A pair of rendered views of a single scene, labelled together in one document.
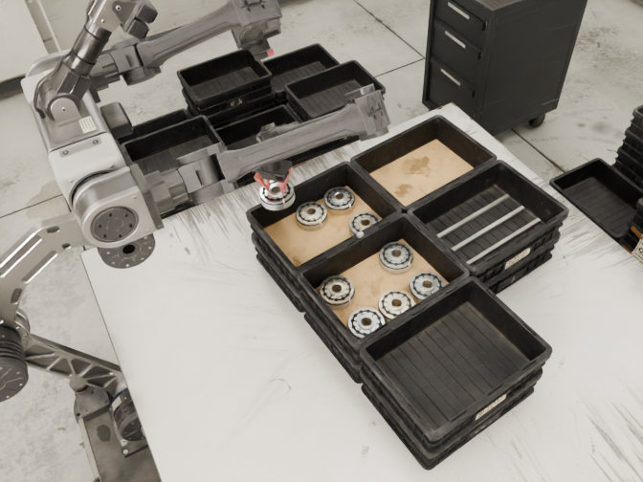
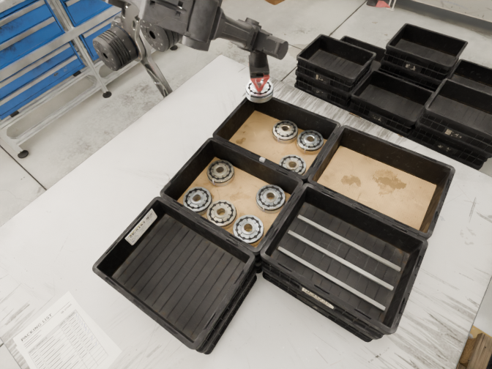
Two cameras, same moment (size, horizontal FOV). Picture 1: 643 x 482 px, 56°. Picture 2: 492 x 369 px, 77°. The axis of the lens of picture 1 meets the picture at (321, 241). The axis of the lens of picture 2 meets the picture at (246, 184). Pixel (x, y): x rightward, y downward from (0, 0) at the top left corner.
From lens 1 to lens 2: 1.24 m
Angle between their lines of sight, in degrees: 40
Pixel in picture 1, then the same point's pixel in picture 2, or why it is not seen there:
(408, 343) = (194, 234)
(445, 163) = (408, 202)
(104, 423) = not seen: hidden behind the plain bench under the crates
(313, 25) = not seen: outside the picture
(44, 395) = not seen: hidden behind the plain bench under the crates
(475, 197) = (379, 240)
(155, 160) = (329, 57)
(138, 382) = (148, 116)
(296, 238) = (261, 132)
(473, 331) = (222, 280)
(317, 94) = (465, 105)
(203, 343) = (181, 131)
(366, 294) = (229, 192)
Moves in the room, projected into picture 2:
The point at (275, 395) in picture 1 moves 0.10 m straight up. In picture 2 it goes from (157, 180) to (150, 166)
